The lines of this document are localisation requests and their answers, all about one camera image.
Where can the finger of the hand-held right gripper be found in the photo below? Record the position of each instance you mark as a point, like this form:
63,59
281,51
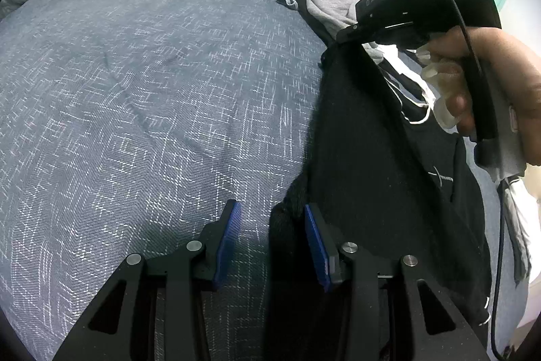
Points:
372,32

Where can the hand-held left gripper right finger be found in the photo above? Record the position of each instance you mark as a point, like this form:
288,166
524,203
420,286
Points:
319,251

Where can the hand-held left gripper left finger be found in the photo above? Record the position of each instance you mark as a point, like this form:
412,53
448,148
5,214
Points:
226,247

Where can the black sweater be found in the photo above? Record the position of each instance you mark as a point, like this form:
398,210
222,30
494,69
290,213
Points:
372,158

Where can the person's right hand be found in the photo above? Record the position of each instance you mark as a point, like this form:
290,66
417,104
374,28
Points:
517,69

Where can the small blue cloth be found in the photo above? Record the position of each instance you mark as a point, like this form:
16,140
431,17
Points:
287,1

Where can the blue patterned bed cover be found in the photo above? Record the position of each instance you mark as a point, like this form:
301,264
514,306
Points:
148,111

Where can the folded white and black garment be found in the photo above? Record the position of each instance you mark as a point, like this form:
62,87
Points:
522,225

